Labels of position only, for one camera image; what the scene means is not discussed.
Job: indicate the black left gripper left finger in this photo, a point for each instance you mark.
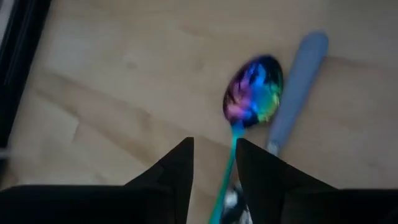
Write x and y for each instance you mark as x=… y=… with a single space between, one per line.
x=180 y=174

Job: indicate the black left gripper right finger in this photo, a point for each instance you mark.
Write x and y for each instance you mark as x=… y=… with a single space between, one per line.
x=264 y=177

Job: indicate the rainbow iridescent spoon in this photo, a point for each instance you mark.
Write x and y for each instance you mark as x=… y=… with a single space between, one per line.
x=253 y=90

